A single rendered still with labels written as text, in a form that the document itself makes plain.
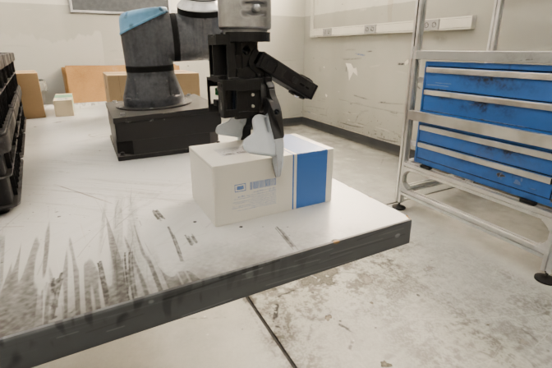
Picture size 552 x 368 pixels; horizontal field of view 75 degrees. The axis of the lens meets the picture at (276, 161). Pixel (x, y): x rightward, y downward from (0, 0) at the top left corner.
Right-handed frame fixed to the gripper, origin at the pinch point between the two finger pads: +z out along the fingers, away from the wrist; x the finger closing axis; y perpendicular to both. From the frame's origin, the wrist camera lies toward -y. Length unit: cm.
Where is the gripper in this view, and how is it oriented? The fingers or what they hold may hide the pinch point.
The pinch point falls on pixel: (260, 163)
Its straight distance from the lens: 58.5
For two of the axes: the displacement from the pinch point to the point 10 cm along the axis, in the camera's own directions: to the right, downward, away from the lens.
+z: 0.0, 9.5, 3.0
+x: 4.7, 2.7, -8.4
